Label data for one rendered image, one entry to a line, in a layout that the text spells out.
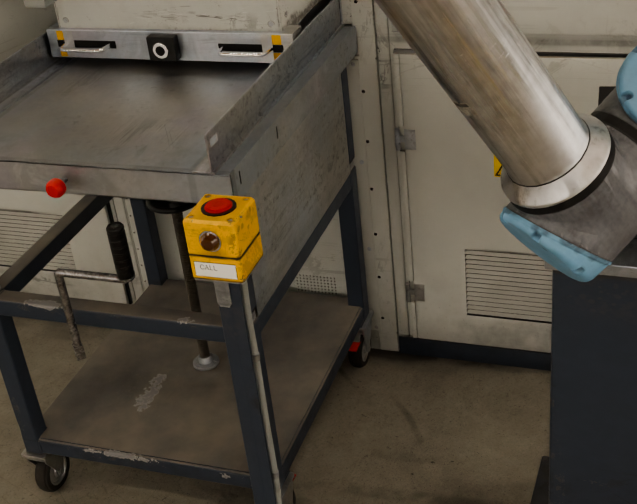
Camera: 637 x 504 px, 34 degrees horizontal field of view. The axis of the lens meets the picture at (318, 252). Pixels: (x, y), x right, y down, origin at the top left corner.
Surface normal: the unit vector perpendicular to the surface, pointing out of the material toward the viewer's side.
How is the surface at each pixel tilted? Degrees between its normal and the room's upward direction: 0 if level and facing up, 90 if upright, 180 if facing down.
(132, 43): 90
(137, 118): 0
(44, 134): 0
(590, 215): 101
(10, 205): 90
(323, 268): 90
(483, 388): 0
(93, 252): 90
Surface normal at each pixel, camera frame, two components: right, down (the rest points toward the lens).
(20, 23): 0.77, 0.26
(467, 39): 0.26, 0.57
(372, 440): -0.10, -0.85
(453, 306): -0.32, 0.52
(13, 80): 0.94, 0.08
